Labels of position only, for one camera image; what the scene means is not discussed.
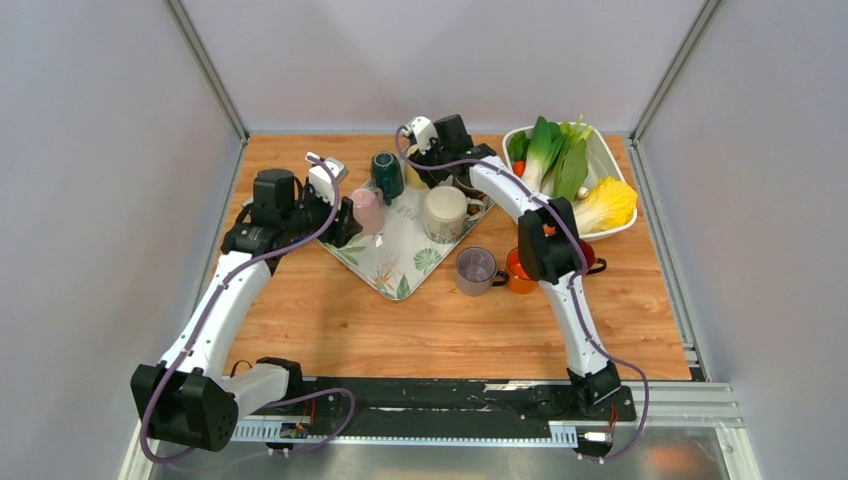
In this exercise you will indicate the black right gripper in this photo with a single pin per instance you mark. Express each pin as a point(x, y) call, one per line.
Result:
point(426, 159)

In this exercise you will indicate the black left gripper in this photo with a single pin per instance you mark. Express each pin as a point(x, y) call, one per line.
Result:
point(345, 227)

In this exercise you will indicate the pink faceted mug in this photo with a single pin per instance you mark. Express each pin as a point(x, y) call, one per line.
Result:
point(368, 209)

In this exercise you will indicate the purple mug black handle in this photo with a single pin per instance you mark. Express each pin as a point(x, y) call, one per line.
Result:
point(477, 272)

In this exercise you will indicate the orange mug black handle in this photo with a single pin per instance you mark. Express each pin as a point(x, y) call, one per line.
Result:
point(519, 282)

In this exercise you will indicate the red mug black handle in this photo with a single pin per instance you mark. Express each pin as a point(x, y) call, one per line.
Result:
point(595, 264)

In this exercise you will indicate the pale yellow mug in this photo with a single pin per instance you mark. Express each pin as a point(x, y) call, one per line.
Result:
point(412, 177)

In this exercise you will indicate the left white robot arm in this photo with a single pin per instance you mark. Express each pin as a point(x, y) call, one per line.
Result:
point(183, 398)

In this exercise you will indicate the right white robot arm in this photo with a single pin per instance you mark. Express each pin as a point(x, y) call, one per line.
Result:
point(548, 247)

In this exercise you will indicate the black floral upright mug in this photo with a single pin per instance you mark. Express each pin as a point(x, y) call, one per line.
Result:
point(471, 192)

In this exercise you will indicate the large floral cream mug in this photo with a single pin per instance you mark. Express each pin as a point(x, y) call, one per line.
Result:
point(447, 211)

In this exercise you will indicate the dark green faceted mug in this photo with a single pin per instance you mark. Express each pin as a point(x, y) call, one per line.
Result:
point(387, 176)

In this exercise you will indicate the small red tomato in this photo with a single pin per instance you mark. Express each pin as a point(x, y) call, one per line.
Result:
point(519, 168)

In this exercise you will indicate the green bok choy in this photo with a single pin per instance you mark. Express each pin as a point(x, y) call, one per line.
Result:
point(556, 156)

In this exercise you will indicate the floral white serving tray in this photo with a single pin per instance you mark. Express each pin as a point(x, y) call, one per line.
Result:
point(400, 257)

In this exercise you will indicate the yellow napa cabbage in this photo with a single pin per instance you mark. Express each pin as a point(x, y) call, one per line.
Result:
point(609, 205)

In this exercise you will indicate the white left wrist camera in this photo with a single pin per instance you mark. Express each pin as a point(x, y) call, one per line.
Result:
point(324, 179)

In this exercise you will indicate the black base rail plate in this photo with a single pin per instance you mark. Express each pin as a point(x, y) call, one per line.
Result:
point(446, 408)

